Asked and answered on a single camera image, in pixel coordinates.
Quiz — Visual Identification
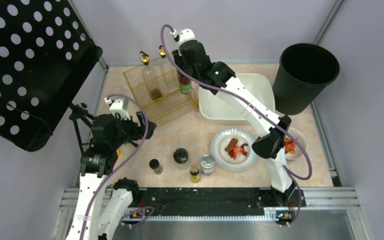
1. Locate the sauce bottle yellow cap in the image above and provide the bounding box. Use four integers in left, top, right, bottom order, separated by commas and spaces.
178, 74, 193, 94

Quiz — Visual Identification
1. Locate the clear oil bottle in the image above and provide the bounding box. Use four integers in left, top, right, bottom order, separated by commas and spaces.
158, 45, 177, 94

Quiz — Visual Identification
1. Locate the oil bottle with dark liquid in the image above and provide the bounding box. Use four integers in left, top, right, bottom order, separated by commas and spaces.
139, 50, 162, 101

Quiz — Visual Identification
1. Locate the black lid glass jar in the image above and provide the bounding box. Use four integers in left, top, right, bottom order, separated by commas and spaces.
173, 148, 190, 171

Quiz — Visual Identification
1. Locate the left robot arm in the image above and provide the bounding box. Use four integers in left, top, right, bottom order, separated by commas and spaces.
66, 112, 157, 240

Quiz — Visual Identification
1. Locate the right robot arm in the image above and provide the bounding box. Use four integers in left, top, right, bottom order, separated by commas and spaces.
173, 39, 303, 201

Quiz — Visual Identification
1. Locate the small black cap jar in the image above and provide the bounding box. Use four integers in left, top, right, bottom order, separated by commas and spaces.
149, 159, 163, 175

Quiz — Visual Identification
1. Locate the white rectangular basin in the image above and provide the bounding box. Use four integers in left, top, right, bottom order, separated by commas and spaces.
197, 73, 276, 124

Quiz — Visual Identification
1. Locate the black tripod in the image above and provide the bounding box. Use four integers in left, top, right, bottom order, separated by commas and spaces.
69, 102, 95, 155

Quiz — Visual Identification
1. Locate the small yellow spice jar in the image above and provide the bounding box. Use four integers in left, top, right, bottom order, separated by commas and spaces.
189, 164, 201, 184

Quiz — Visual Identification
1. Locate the white plate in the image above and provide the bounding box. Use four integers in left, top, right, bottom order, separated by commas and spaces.
210, 127, 258, 172

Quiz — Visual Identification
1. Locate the brown food piece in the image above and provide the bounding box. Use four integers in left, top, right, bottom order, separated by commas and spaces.
224, 138, 239, 153

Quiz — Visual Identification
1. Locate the red crab toy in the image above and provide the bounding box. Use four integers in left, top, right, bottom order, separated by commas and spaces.
228, 143, 248, 160

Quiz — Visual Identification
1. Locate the black trash bin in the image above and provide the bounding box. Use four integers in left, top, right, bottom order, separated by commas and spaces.
272, 43, 340, 115

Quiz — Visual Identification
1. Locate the black perforated panel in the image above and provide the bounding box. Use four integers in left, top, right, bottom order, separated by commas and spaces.
0, 0, 103, 152

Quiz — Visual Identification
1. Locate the orange shrimp in bowl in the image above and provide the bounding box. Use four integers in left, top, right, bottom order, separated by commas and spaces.
284, 137, 297, 155

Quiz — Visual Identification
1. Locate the white bowl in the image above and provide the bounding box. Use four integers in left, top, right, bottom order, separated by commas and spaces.
284, 127, 307, 160

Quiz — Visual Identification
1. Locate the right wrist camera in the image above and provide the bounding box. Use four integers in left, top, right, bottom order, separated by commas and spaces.
170, 28, 196, 47

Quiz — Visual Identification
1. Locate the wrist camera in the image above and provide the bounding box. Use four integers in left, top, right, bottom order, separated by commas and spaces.
170, 28, 196, 47
104, 97, 131, 121

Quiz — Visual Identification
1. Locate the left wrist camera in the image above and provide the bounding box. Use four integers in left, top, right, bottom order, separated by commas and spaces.
104, 97, 131, 121

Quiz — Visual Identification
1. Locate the gold wire rack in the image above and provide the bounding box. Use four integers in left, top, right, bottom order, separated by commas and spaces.
123, 57, 199, 127

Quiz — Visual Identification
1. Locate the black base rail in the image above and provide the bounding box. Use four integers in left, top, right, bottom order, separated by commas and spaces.
131, 187, 306, 217

